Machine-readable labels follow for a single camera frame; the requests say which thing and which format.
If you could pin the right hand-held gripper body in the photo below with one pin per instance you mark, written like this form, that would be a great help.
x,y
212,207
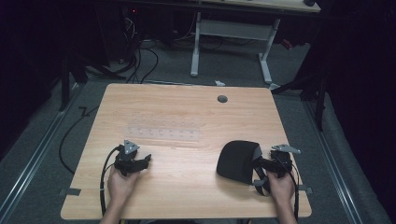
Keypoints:
x,y
281,161

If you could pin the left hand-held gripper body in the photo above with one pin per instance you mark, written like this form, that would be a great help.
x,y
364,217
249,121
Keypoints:
x,y
125,159

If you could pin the black fabric cap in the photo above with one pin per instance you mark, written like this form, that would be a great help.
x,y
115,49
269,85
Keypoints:
x,y
238,161

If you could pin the person's right hand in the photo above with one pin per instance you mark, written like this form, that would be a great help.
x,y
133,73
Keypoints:
x,y
281,188

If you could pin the person's left hand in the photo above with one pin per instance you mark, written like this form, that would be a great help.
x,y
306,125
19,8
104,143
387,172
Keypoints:
x,y
120,186

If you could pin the clear plastic tray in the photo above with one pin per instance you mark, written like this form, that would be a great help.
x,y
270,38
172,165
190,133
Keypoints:
x,y
165,132

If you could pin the grey tape strip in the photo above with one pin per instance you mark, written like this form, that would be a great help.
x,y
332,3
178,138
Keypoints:
x,y
70,192
305,188

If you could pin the black metal stand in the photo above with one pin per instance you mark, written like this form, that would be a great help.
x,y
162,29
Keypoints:
x,y
319,102
64,84

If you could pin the white paper scrap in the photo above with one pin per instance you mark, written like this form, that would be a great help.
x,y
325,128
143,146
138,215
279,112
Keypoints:
x,y
219,83

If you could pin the red object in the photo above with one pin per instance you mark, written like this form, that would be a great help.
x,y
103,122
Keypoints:
x,y
287,44

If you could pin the metal floor rail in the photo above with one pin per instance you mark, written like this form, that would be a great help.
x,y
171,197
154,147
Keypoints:
x,y
34,155
336,168

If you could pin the white metal desk frame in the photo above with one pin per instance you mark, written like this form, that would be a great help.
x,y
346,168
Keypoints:
x,y
230,29

